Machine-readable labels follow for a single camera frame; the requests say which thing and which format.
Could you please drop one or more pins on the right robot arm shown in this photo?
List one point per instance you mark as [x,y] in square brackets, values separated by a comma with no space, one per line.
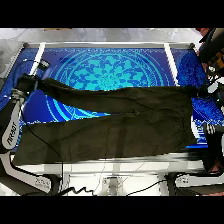
[200,181]

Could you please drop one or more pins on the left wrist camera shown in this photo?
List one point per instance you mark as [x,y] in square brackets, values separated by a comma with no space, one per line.
[43,63]

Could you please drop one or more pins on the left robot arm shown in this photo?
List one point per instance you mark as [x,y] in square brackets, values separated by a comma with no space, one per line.
[10,123]

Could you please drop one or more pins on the dark green pants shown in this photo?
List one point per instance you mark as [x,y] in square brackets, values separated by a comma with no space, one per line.
[133,133]

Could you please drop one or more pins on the heap of clothes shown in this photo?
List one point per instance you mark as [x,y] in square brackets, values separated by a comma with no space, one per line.
[213,46]

